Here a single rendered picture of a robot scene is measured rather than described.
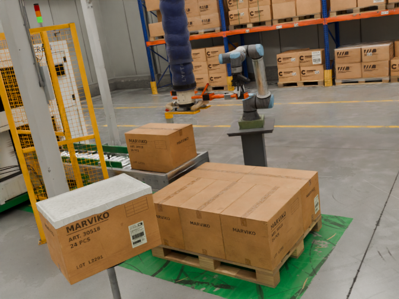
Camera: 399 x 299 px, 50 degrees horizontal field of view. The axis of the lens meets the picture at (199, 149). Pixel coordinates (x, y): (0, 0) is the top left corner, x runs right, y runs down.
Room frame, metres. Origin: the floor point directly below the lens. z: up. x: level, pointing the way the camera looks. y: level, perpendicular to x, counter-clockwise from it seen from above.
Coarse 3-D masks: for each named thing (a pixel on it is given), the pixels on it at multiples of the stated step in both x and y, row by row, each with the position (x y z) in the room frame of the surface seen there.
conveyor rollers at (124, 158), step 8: (64, 152) 5.52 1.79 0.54; (80, 152) 5.39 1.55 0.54; (88, 152) 5.29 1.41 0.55; (96, 152) 5.26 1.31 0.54; (104, 152) 5.15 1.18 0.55; (112, 152) 5.12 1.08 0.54; (112, 160) 4.76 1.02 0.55; (120, 160) 4.73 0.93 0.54; (128, 160) 4.70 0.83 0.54; (128, 168) 4.35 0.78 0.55
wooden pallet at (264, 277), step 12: (312, 228) 3.42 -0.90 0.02; (300, 240) 3.09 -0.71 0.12; (156, 252) 3.37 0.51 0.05; (168, 252) 3.36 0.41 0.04; (192, 252) 3.12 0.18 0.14; (288, 252) 2.93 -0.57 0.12; (300, 252) 3.07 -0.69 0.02; (192, 264) 3.13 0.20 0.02; (204, 264) 3.05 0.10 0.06; (216, 264) 3.03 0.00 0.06; (240, 264) 2.84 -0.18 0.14; (240, 276) 2.85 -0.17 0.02; (252, 276) 2.83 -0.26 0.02; (264, 276) 2.72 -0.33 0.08; (276, 276) 2.71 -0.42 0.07
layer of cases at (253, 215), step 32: (160, 192) 3.53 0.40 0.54; (192, 192) 3.42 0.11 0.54; (224, 192) 3.31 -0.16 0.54; (256, 192) 3.21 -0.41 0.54; (288, 192) 3.12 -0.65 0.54; (160, 224) 3.30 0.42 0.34; (192, 224) 3.09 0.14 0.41; (224, 224) 2.90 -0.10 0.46; (256, 224) 2.73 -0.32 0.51; (288, 224) 2.93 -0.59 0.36; (224, 256) 2.93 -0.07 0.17; (256, 256) 2.75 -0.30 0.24
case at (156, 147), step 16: (144, 128) 4.40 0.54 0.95; (160, 128) 4.29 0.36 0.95; (176, 128) 4.18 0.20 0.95; (192, 128) 4.27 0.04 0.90; (128, 144) 4.31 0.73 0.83; (144, 144) 4.16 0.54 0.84; (160, 144) 4.03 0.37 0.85; (176, 144) 4.04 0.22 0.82; (192, 144) 4.23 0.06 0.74; (144, 160) 4.19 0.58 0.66; (160, 160) 4.05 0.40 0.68; (176, 160) 4.01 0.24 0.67
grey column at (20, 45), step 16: (0, 0) 3.67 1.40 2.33; (16, 0) 3.72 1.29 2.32; (0, 16) 3.71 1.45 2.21; (16, 16) 3.69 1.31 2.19; (16, 32) 3.66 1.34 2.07; (16, 48) 3.64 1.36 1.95; (32, 48) 3.73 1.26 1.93; (16, 64) 3.68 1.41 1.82; (32, 64) 3.72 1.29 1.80; (32, 80) 3.69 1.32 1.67; (32, 96) 3.66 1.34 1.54; (32, 112) 3.65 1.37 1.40; (48, 112) 3.75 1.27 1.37; (32, 128) 3.69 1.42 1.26; (48, 128) 3.72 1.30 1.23; (48, 144) 3.69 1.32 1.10; (48, 160) 3.65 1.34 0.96; (48, 176) 3.66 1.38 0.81; (64, 176) 3.75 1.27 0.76; (48, 192) 3.70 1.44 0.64; (64, 192) 3.72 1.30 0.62
